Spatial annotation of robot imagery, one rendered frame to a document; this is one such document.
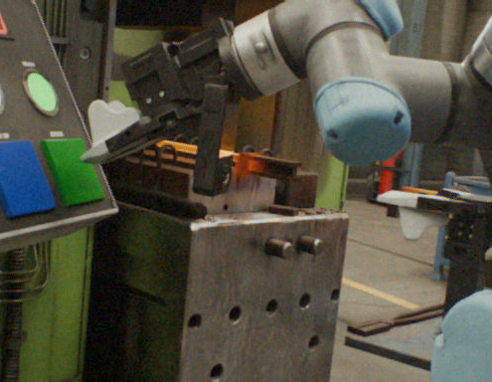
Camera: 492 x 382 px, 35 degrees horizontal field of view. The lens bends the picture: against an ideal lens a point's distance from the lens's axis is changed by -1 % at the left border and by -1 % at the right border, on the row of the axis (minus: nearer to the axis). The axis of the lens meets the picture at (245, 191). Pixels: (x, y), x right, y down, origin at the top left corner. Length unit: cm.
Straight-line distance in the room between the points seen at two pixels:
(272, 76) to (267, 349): 67
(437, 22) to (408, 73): 983
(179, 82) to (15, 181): 18
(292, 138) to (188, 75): 80
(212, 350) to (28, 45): 56
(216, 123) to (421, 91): 21
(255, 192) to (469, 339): 97
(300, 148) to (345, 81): 94
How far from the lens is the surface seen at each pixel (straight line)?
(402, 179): 866
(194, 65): 80
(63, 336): 131
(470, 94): 71
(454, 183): 531
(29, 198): 78
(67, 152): 87
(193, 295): 117
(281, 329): 134
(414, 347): 150
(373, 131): 65
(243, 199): 129
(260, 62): 75
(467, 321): 36
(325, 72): 68
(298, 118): 158
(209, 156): 78
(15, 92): 86
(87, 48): 124
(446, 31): 1065
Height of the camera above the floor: 111
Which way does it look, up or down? 7 degrees down
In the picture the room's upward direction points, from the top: 6 degrees clockwise
